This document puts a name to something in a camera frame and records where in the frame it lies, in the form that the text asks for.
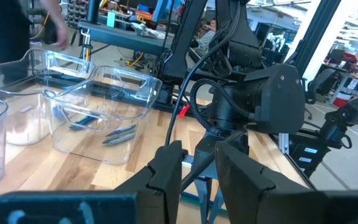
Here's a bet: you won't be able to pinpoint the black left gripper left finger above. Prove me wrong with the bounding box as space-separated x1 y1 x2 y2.
113 140 185 224

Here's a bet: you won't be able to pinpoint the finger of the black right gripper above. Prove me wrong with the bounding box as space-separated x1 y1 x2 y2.
194 179 210 224
211 186 226 215

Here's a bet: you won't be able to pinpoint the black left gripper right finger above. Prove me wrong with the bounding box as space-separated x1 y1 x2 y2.
215 142 310 224

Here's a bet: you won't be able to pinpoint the dark green crayon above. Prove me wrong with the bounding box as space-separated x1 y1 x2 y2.
101 129 136 142

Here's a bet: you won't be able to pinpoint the blue Madisi crayon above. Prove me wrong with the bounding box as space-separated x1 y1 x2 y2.
105 123 137 138

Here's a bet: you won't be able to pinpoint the person's forearm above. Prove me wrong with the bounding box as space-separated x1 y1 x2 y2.
38 0 65 34

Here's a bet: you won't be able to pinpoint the black corrugated conduit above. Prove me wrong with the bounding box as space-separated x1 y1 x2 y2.
189 78 257 138

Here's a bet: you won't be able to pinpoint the black box blue labels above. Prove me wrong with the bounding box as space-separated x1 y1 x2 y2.
286 129 334 179

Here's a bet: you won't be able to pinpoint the black office chair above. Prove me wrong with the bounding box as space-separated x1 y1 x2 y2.
304 67 336 121

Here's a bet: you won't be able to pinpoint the red box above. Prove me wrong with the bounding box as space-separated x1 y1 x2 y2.
332 97 351 109

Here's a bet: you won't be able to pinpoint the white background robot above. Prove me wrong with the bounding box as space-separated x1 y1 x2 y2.
265 30 288 54

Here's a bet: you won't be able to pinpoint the black slanted bar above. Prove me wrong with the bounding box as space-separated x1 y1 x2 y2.
324 89 358 126

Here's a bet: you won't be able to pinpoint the crumpled clear plastic wrap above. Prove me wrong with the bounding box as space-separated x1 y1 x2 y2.
130 21 168 40

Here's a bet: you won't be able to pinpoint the dark grey desk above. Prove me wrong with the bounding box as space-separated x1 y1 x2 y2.
77 19 175 58

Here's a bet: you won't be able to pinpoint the teal card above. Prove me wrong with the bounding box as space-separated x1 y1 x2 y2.
105 11 117 29

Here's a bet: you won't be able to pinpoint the person's hand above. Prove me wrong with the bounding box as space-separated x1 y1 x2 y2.
52 26 70 51

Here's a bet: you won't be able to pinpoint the black pole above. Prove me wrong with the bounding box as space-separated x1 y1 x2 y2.
85 0 101 25

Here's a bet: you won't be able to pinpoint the parts drawer cabinet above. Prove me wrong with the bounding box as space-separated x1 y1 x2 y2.
66 0 89 29

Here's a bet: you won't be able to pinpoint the red cable tie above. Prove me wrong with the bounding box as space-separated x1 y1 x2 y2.
178 105 191 119

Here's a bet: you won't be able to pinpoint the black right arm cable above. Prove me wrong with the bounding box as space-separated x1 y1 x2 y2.
163 0 244 147

